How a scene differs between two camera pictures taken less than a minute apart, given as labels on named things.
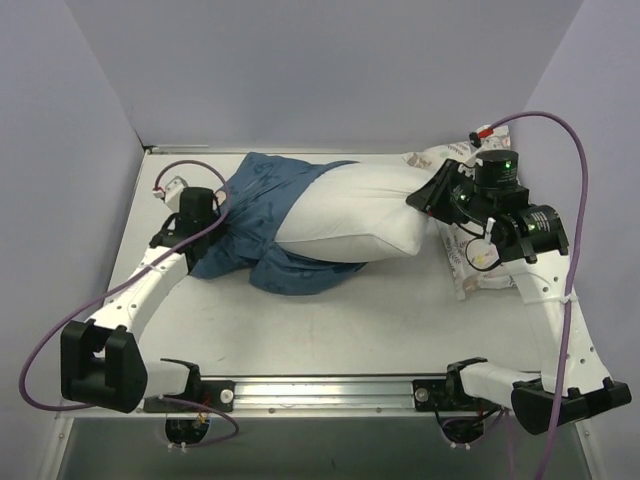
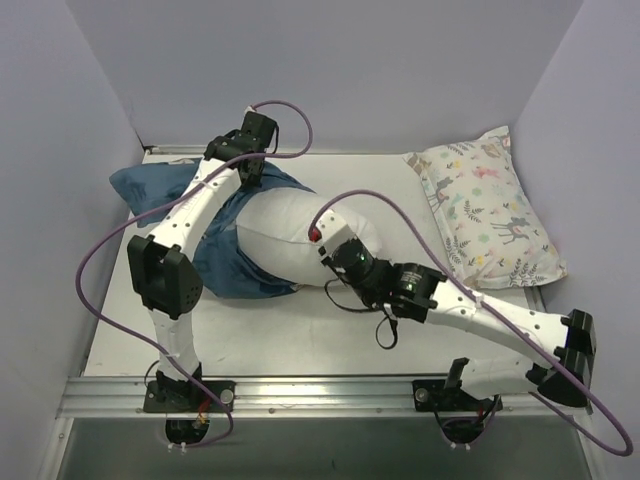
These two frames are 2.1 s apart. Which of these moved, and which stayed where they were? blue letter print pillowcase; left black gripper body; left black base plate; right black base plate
Moved: blue letter print pillowcase; left black gripper body
Stayed: right black base plate; left black base plate
